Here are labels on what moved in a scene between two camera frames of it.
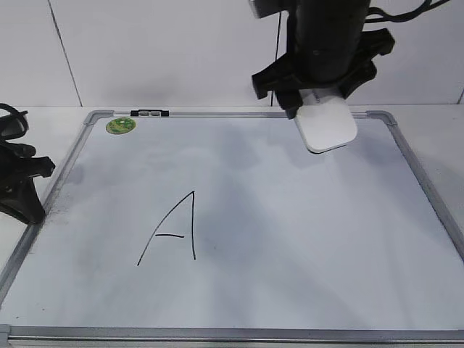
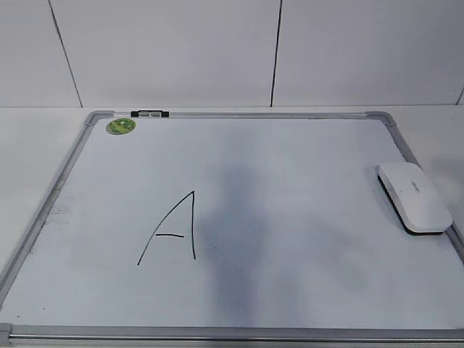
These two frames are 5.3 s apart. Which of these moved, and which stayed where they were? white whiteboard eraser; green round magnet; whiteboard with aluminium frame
Moved: white whiteboard eraser
Stayed: whiteboard with aluminium frame; green round magnet
